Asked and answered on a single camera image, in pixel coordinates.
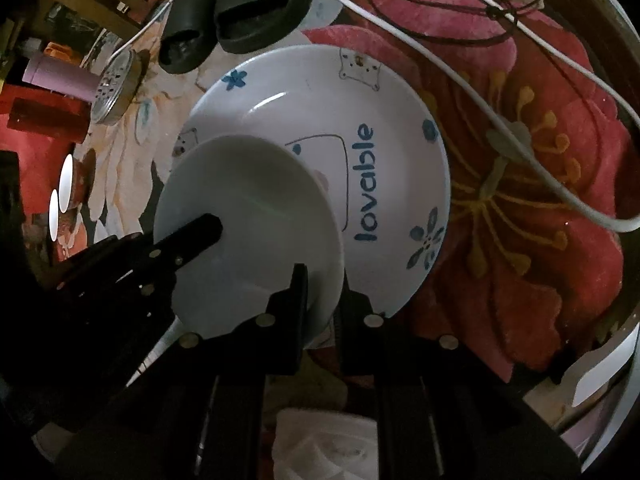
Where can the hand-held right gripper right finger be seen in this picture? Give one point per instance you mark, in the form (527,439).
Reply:
(352,330)

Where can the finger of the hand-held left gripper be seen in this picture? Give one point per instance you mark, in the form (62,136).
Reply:
(197,234)

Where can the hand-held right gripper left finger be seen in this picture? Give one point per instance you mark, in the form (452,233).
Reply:
(295,320)

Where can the white bowl brown outside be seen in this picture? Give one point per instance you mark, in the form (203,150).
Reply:
(53,222)
(66,182)
(250,200)

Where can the bear print plate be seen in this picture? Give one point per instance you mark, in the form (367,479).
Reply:
(390,110)

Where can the white plastic object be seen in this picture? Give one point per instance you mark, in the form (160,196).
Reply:
(320,440)

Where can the perforated metal lid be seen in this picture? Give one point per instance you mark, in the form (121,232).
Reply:
(112,85)

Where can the floral printed blanket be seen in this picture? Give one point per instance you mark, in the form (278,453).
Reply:
(525,260)

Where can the black slipper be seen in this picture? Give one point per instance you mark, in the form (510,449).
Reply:
(185,45)
(260,10)

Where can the red container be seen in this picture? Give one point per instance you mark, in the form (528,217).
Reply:
(35,120)

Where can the pink cup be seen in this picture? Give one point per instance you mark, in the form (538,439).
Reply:
(55,76)

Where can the white curved panel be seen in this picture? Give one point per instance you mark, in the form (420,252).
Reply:
(595,375)

